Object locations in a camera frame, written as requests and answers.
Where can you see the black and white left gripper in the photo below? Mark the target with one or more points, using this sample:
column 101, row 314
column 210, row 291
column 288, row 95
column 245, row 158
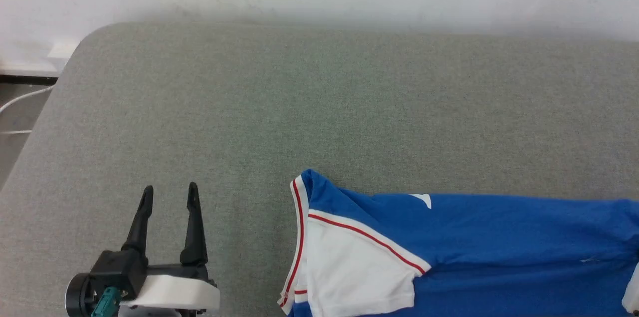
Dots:
column 169, row 292

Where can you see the blue and white jersey shirt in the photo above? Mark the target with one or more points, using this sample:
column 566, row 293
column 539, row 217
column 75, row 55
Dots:
column 474, row 247

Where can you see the black baseboard strip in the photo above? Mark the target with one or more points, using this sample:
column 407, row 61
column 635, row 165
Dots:
column 25, row 79

